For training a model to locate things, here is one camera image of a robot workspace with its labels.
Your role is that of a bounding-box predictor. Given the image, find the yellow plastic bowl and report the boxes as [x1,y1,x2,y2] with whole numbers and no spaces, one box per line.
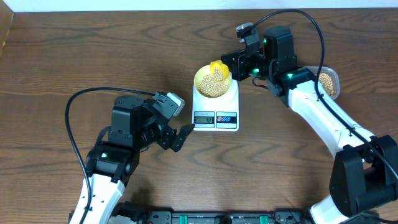
[194,65,231,94]

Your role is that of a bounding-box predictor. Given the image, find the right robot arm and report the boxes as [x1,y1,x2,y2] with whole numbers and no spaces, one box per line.
[221,24,397,223]

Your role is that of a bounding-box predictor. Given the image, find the soybeans in container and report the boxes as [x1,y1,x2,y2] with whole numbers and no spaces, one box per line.
[318,73,335,96]

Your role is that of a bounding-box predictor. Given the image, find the white digital kitchen scale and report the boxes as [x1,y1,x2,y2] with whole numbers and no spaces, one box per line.
[192,80,239,131]

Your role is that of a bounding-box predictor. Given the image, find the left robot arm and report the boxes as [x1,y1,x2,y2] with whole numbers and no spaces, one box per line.
[70,92,194,223]

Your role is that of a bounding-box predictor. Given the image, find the yellow measuring scoop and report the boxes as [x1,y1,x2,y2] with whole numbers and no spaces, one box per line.
[210,60,229,82]

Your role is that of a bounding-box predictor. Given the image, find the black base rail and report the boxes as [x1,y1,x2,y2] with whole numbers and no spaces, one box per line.
[68,202,382,224]

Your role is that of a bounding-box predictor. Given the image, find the clear plastic container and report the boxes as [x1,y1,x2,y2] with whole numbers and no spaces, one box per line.
[319,67,340,100]

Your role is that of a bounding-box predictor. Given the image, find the soybeans in bowl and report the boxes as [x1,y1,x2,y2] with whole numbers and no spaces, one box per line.
[198,73,230,98]

